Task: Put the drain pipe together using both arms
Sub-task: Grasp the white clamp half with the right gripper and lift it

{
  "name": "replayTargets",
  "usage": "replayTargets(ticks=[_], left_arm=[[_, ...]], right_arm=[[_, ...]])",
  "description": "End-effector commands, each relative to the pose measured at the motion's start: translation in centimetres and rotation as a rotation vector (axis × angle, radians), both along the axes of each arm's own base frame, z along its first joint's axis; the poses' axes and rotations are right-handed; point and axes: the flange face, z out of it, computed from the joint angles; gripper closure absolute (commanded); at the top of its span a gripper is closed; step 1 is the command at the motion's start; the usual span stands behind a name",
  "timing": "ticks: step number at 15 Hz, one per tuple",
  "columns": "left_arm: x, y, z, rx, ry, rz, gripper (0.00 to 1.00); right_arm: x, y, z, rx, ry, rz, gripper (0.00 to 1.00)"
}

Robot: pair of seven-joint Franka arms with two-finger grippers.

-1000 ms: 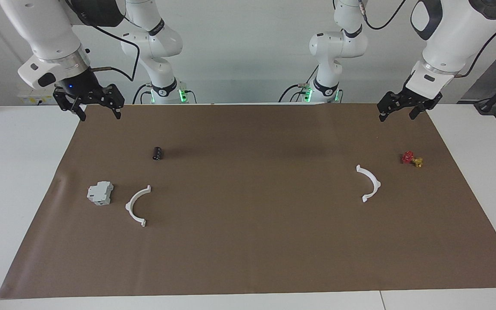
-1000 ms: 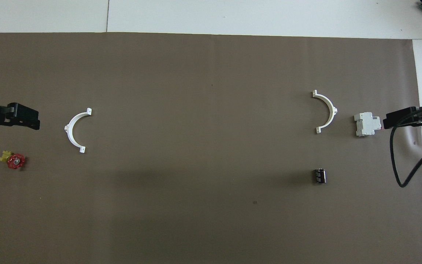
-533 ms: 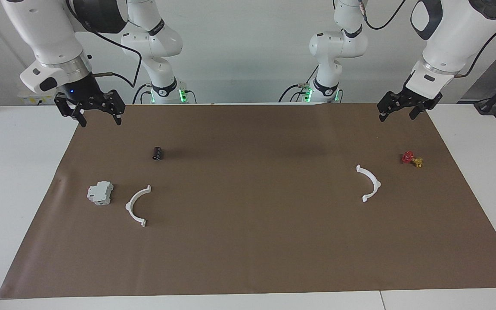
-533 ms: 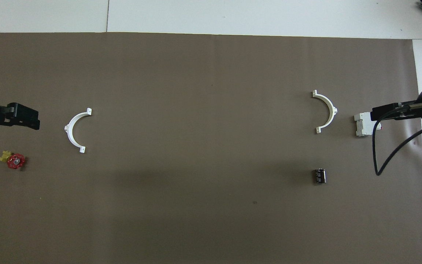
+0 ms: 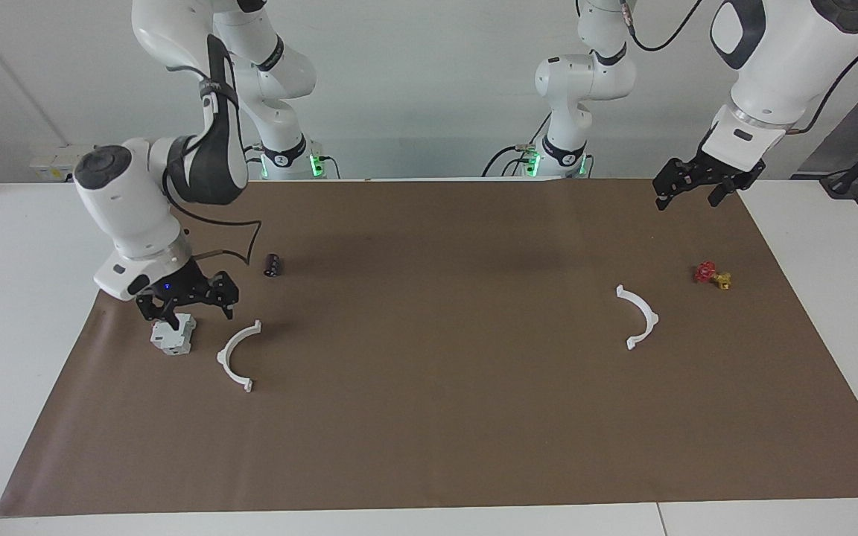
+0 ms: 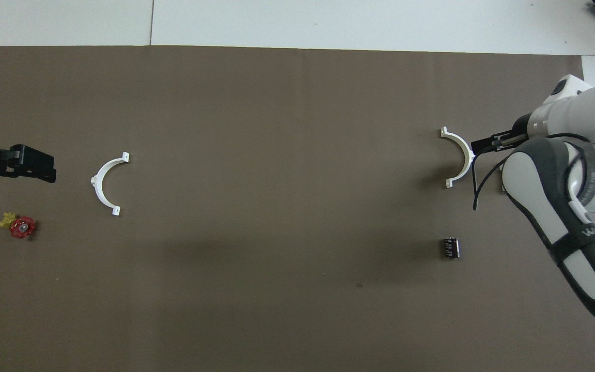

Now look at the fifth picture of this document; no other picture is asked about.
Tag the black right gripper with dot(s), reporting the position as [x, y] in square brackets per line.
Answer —
[179, 286]

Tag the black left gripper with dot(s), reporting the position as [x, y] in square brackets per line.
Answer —
[716, 167]

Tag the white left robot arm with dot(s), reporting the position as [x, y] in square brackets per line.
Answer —
[779, 67]

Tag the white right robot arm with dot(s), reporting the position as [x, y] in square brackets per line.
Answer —
[124, 201]

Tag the white grey circuit breaker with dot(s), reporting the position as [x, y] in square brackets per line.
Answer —
[176, 341]

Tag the black cylindrical capacitor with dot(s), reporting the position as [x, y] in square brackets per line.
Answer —
[273, 266]

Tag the red and yellow valve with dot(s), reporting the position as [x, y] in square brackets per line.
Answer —
[706, 273]

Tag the brown paper table mat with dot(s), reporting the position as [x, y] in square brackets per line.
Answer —
[429, 432]

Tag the white wall power strip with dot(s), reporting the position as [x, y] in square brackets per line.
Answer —
[53, 162]

